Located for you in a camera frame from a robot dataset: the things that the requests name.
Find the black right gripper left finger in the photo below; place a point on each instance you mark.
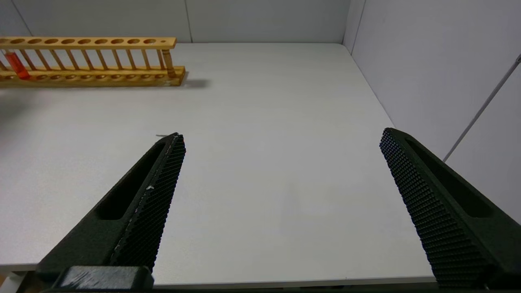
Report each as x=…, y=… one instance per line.
x=142, y=203

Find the wooden test tube rack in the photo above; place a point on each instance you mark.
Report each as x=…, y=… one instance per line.
x=93, y=41

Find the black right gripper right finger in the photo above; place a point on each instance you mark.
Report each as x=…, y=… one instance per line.
x=443, y=211

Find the test tube with red pigment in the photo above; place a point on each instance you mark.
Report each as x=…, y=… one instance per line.
x=18, y=67

